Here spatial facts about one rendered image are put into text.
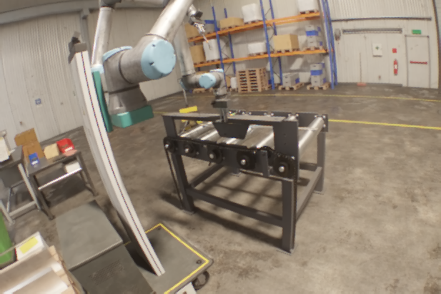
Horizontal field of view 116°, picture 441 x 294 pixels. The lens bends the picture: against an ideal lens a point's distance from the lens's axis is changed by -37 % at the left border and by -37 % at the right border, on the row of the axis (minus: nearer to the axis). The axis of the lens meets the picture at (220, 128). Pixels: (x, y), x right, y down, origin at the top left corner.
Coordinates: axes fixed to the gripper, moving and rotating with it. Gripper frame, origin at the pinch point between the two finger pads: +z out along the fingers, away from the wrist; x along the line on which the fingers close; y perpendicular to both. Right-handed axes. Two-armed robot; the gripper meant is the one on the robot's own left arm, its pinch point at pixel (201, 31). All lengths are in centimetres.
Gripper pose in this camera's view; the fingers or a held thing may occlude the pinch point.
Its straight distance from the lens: 176.2
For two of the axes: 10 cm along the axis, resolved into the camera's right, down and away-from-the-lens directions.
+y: -5.5, 4.7, 6.9
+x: -7.4, 1.1, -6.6
